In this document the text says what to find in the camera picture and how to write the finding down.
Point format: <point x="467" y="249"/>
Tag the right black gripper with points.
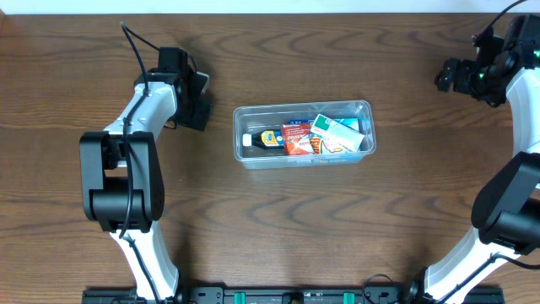
<point x="450" y="73"/>

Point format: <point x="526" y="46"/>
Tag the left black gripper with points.
<point x="196" y="114"/>

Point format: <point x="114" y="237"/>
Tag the dark bottle white cap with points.
<point x="267" y="139"/>

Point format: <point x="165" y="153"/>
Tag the red orange box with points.
<point x="296" y="139"/>

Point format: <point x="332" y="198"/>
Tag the white green medicine box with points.
<point x="337" y="133"/>

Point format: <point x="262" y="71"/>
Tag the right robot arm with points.
<point x="505" y="217"/>

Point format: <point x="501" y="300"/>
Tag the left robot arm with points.
<point x="122" y="185"/>

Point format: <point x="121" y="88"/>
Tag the clear plastic container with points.
<point x="248" y="120"/>

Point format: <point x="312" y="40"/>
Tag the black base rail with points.
<point x="218" y="295"/>

